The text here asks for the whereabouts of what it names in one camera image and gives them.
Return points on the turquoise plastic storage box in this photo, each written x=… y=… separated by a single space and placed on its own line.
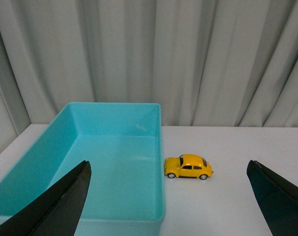
x=123 y=144

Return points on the yellow beetle toy car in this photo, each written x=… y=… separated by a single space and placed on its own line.
x=187 y=166

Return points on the grey curtain backdrop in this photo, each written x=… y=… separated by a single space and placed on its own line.
x=206 y=62

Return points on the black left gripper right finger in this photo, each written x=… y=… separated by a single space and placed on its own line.
x=277 y=199

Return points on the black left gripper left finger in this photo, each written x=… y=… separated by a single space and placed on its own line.
x=57 y=211

